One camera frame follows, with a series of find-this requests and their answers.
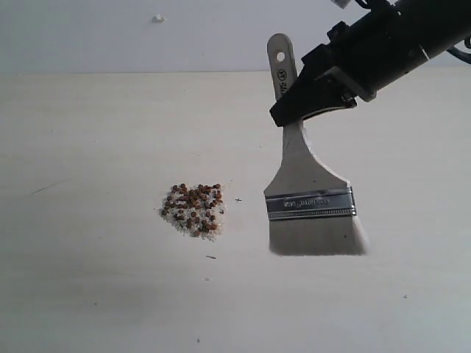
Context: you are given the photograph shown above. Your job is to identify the white wall hook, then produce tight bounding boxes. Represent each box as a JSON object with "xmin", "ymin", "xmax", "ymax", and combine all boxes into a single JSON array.
[{"xmin": 152, "ymin": 14, "xmax": 166, "ymax": 24}]

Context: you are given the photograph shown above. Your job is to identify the wooden paint brush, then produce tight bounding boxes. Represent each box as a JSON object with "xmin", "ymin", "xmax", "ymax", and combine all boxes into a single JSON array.
[{"xmin": 263, "ymin": 33, "xmax": 369, "ymax": 256}]

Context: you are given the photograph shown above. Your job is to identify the scattered brown pellets and grains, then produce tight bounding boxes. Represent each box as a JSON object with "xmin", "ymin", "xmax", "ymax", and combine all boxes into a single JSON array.
[{"xmin": 158, "ymin": 183, "xmax": 227, "ymax": 241}]

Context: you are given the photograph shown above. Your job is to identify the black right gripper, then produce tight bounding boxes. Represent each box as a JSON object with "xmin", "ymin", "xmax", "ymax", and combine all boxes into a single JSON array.
[{"xmin": 269, "ymin": 9, "xmax": 428, "ymax": 127}]

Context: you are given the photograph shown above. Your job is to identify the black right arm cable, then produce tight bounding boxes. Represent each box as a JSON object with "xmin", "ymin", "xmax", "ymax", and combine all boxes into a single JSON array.
[{"xmin": 447, "ymin": 36, "xmax": 471, "ymax": 65}]

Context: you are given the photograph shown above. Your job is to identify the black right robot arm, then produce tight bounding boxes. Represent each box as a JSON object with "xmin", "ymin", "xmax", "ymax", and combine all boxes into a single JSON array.
[{"xmin": 270, "ymin": 0, "xmax": 470, "ymax": 127}]

